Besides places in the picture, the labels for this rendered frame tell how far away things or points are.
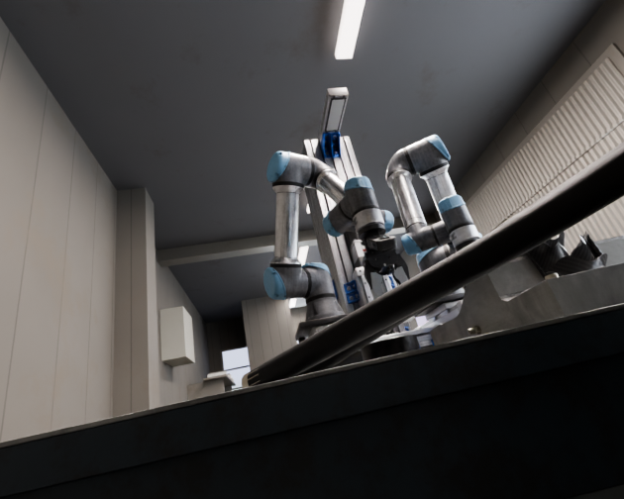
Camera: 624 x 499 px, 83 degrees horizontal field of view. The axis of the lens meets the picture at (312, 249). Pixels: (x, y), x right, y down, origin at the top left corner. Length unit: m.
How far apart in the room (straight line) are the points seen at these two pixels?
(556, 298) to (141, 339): 3.18
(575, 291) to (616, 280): 0.06
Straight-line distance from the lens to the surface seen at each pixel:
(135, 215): 3.92
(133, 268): 3.65
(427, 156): 1.45
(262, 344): 7.61
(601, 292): 0.58
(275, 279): 1.23
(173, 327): 4.93
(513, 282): 0.67
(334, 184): 1.25
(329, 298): 1.30
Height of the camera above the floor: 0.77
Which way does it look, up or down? 24 degrees up
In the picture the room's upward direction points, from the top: 13 degrees counter-clockwise
